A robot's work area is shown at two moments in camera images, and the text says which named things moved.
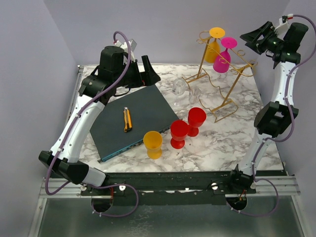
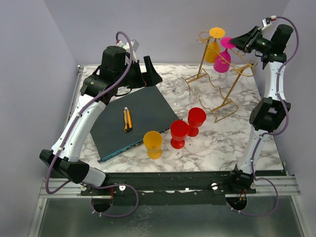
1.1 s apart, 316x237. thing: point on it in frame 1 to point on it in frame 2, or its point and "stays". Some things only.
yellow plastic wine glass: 152,141 stays
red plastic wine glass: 178,130 stays
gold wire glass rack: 223,66 to 211,96
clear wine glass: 194,101 stays
